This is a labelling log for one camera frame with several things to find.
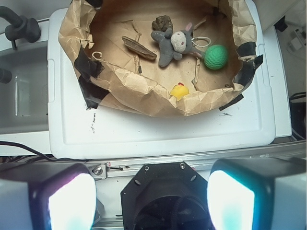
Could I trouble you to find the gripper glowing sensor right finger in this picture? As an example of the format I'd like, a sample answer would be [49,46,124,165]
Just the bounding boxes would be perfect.
[207,157,307,230]

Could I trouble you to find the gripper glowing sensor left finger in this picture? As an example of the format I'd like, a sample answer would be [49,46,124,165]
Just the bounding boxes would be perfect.
[0,162,96,230]

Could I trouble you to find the brown wood chip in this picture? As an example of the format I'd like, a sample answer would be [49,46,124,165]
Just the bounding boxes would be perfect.
[121,36,157,60]

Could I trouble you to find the white plastic bin lid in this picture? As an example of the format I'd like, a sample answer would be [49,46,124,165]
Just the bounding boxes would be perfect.
[47,9,276,159]

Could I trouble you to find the clear plastic tub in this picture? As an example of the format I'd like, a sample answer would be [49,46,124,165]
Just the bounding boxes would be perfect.
[0,41,48,135]

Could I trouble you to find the yellow rubber duck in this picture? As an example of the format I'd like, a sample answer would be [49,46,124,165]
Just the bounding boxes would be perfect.
[170,82,189,101]

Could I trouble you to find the green dimpled ball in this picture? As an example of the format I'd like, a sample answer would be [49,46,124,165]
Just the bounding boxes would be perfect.
[204,45,228,70]

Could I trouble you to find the crumpled brown paper liner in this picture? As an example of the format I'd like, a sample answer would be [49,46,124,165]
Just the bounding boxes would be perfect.
[59,0,263,117]

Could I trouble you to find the grey plush donkey toy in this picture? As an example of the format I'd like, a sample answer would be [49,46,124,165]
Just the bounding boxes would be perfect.
[151,23,211,68]

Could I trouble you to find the black clamp knob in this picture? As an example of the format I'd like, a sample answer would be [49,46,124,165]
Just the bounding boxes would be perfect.
[0,6,41,50]

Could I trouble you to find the dark brown rock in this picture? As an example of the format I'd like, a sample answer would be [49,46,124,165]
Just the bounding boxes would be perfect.
[152,15,173,32]

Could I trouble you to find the black cable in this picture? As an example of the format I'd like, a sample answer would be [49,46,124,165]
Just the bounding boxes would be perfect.
[0,140,70,161]

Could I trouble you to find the black octagonal mount plate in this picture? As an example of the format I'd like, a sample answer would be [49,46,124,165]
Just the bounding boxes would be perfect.
[120,162,215,230]

